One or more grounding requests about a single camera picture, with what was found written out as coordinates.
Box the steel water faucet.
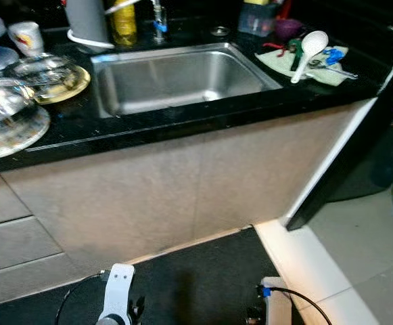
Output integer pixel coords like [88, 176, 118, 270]
[150, 0, 168, 44]

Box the black counter side panel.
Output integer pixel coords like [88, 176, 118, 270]
[283, 26, 393, 232]

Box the green kitchen tool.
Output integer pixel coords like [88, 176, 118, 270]
[287, 38, 304, 72]

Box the white printed cup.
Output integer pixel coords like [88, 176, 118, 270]
[8, 22, 45, 58]

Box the red kitchen tool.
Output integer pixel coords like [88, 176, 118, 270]
[262, 42, 290, 58]

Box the wide steel bowl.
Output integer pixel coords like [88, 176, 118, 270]
[0, 77, 40, 146]

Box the slim metal utensil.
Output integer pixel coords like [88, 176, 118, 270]
[306, 60, 360, 81]

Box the grey cylindrical appliance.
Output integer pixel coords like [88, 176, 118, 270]
[64, 0, 114, 45]

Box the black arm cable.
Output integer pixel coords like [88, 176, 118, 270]
[256, 286, 333, 325]
[55, 269, 110, 325]

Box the floral round plate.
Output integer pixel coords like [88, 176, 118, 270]
[0, 105, 51, 161]

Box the purple bowl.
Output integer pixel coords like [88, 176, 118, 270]
[274, 18, 304, 40]

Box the stainless steel sink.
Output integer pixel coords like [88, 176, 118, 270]
[90, 42, 283, 120]

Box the red orange packet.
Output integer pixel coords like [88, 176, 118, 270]
[277, 0, 294, 21]

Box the yellow round plate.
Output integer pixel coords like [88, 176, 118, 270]
[30, 64, 91, 104]

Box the yellow cooking oil bottle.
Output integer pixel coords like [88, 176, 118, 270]
[110, 0, 139, 47]

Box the clear glass bowl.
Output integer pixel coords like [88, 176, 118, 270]
[5, 54, 82, 93]

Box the clear plastic container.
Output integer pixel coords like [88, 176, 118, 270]
[237, 0, 279, 37]

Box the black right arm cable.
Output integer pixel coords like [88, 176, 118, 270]
[256, 286, 333, 325]

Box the pale green cloth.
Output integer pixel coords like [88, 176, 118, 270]
[255, 45, 350, 87]

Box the white power cable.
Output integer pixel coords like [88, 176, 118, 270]
[66, 0, 144, 51]

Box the blue kitchen tool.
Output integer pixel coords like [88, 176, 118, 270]
[322, 46, 346, 67]

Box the grey kitchen base cabinet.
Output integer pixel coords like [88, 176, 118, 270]
[0, 95, 379, 309]

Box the white rice spoon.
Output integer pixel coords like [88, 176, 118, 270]
[290, 30, 330, 85]

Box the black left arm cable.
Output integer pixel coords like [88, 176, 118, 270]
[55, 269, 110, 325]

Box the black floor mat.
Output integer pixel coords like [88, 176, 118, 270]
[0, 227, 306, 325]

